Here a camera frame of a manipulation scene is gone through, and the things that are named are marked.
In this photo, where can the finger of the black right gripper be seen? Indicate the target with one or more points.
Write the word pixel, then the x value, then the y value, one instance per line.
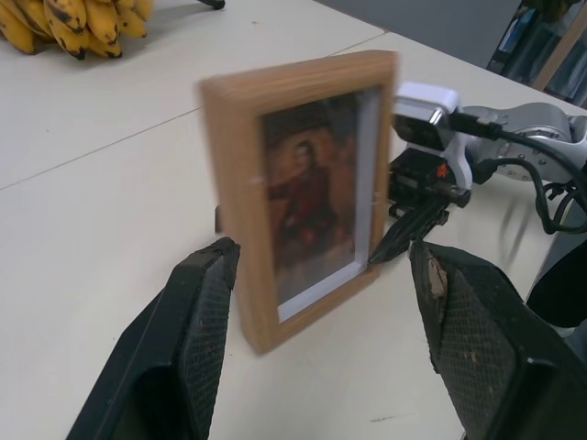
pixel 403 234

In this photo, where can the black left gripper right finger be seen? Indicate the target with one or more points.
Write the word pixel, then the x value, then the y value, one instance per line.
pixel 495 348

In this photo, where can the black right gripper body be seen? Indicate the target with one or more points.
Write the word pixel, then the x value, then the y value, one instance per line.
pixel 417 179

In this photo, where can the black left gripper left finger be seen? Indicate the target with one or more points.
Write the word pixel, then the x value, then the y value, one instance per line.
pixel 160 357

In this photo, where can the wooden picture frame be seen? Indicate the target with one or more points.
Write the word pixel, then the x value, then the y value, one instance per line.
pixel 238 183

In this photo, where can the black rounded object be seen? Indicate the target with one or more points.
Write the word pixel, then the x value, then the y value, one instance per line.
pixel 564 293

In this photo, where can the wooden framed glass cabinet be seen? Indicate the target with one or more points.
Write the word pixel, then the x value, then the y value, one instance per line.
pixel 550 41

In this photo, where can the black tripod foot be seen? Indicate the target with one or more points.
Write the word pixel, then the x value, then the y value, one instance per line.
pixel 212 3

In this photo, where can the yellow spotted banana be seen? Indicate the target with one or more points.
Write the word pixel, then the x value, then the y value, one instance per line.
pixel 69 27
pixel 146 7
pixel 103 27
pixel 133 20
pixel 36 23
pixel 16 32

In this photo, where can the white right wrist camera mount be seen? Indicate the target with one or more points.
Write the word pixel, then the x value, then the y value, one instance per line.
pixel 431 94

